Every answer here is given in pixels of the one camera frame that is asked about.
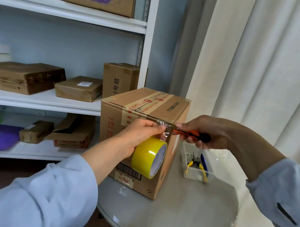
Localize person's left hand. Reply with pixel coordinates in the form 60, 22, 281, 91
116, 117, 169, 163

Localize person's right hand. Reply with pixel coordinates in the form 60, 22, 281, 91
172, 112, 233, 153

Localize orange thread snips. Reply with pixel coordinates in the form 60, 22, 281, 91
154, 119, 213, 144

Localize yellow tape roll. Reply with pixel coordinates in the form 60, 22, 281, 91
130, 117, 177, 182

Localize brown cardboard box red print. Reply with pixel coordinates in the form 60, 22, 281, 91
92, 84, 192, 203

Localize yellow handled pliers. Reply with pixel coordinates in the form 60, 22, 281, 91
185, 152, 211, 183

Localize person's left forearm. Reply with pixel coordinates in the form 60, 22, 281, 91
0, 125, 136, 227

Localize person's right forearm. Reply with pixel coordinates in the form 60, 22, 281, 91
218, 119, 300, 227

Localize open cardboard box red print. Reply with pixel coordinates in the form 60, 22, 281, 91
44, 111, 96, 151

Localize upright small cardboard box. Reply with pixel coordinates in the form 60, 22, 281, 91
100, 61, 149, 103

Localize flat brown box white label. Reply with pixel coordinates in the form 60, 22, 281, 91
53, 73, 104, 104

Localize small taped brown parcel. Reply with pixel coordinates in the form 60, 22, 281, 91
18, 118, 55, 146

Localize dark brown flat box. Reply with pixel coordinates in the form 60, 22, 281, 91
0, 59, 68, 99

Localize clear plastic container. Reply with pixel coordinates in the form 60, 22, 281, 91
177, 142, 217, 183

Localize white curtain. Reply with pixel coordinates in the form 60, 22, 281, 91
155, 0, 300, 227

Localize white metal shelf unit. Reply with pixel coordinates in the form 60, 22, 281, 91
0, 0, 161, 173

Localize blue handled tool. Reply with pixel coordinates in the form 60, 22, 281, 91
198, 153, 211, 176

